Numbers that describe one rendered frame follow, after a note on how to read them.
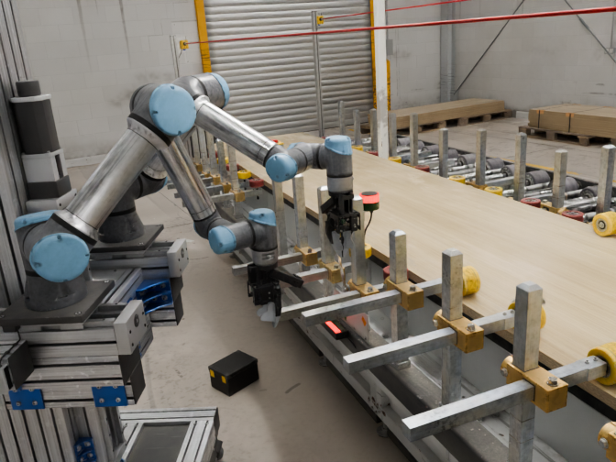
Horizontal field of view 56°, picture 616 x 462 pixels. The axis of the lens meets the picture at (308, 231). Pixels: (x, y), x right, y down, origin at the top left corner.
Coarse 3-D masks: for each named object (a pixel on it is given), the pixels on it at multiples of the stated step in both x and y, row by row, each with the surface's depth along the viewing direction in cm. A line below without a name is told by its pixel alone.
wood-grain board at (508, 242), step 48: (288, 144) 423; (288, 192) 291; (384, 192) 278; (432, 192) 273; (480, 192) 267; (384, 240) 215; (432, 240) 212; (480, 240) 208; (528, 240) 205; (576, 240) 202; (480, 288) 171; (576, 288) 167; (576, 336) 141
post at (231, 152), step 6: (228, 150) 313; (234, 150) 314; (228, 156) 315; (234, 156) 315; (228, 162) 318; (234, 162) 316; (234, 168) 316; (234, 174) 317; (234, 180) 318; (234, 186) 319; (234, 204) 324; (240, 204) 323; (234, 210) 326; (240, 210) 324
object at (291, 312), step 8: (376, 288) 186; (328, 296) 182; (336, 296) 182; (344, 296) 182; (352, 296) 182; (296, 304) 178; (304, 304) 178; (312, 304) 178; (320, 304) 179; (328, 304) 180; (288, 312) 175; (296, 312) 176; (280, 320) 175
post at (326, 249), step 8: (320, 192) 201; (320, 200) 202; (320, 208) 204; (320, 216) 205; (320, 224) 206; (320, 232) 208; (320, 240) 209; (328, 240) 207; (328, 248) 208; (328, 256) 208; (328, 280) 211; (328, 288) 212
